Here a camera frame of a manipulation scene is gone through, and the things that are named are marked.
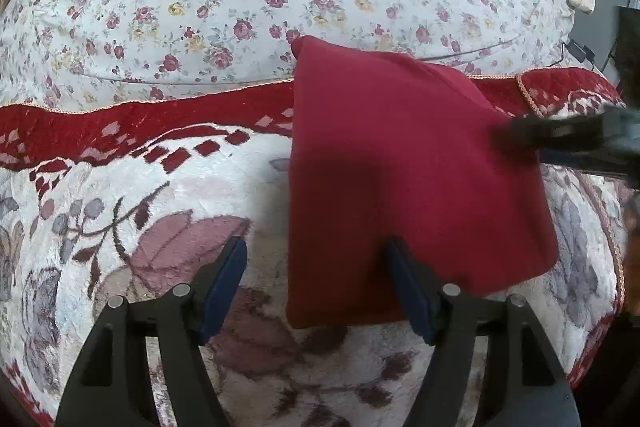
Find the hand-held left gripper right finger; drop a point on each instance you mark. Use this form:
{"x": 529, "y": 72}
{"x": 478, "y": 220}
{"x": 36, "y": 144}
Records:
{"x": 412, "y": 292}

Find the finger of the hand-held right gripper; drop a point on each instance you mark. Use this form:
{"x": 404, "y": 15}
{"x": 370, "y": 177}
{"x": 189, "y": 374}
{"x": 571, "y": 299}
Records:
{"x": 575, "y": 159}
{"x": 550, "y": 131}

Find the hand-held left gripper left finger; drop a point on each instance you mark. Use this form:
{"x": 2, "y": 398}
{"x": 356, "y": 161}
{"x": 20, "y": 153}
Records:
{"x": 225, "y": 292}

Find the red knit garment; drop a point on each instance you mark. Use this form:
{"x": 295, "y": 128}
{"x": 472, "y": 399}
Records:
{"x": 400, "y": 157}

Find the grey cabinet panel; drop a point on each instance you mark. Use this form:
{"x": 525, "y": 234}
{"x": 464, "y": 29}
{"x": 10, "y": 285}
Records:
{"x": 602, "y": 7}

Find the red-bordered floral plush blanket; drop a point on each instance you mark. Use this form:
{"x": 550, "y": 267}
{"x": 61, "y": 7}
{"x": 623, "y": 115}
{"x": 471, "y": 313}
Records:
{"x": 225, "y": 167}

